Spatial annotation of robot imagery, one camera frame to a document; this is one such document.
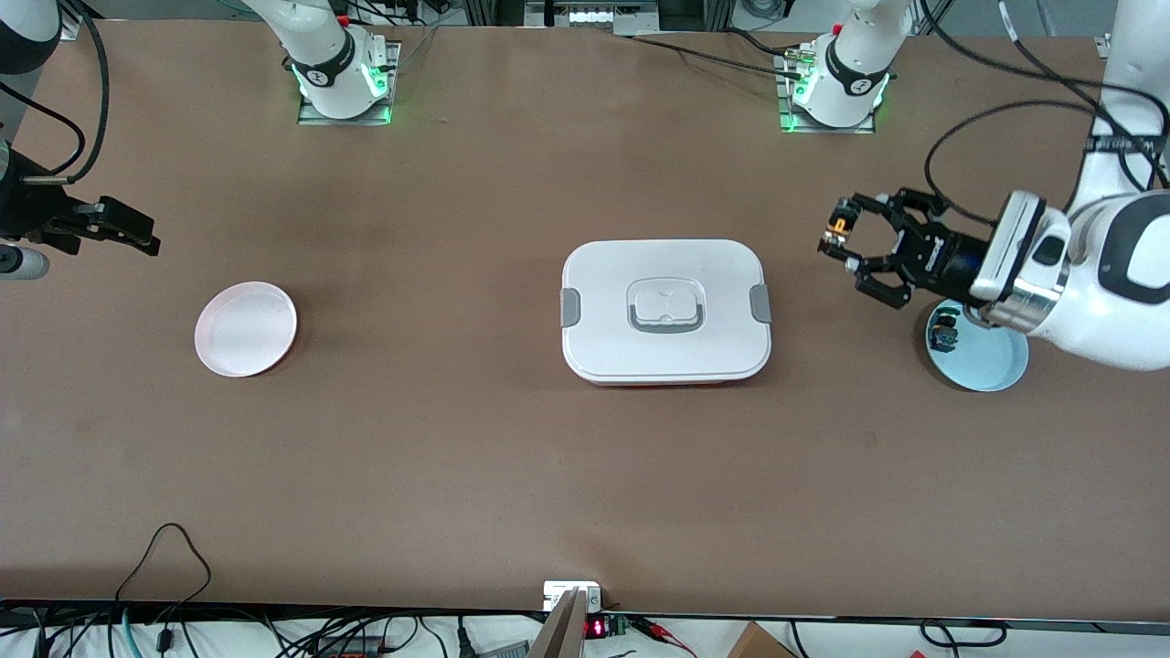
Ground orange push-button switch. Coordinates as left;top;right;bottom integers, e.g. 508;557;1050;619
825;212;858;261

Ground light blue round plate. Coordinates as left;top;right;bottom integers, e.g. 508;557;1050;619
925;300;1030;393

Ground pink round plate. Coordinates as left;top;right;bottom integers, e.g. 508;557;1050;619
194;281;299;378

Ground white power strip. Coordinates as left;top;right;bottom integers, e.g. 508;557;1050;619
526;0;661;37

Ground brown cardboard box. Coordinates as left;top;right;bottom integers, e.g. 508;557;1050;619
727;621;798;658

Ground red clip test leads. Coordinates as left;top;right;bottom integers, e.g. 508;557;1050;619
631;617;697;657

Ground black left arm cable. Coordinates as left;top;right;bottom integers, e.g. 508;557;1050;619
919;0;1170;229

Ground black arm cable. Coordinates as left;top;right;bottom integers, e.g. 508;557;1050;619
0;0;111;184
919;0;1170;229

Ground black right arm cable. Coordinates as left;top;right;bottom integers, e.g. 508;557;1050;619
0;0;111;184

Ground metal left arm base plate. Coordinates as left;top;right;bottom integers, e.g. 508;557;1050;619
775;50;877;135

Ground white lunch box grey handle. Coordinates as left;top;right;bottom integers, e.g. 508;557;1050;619
559;239;773;387

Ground black cable across table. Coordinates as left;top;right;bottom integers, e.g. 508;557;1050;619
614;32;810;79

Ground black looped cable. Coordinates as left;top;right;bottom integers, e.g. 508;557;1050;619
114;523;213;631

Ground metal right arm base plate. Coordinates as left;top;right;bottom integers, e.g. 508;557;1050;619
297;41;401;126

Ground white mounting bracket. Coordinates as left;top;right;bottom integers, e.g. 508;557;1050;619
543;581;603;611

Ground aluminium camera mount profile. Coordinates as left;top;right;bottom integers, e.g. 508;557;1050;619
528;588;588;658

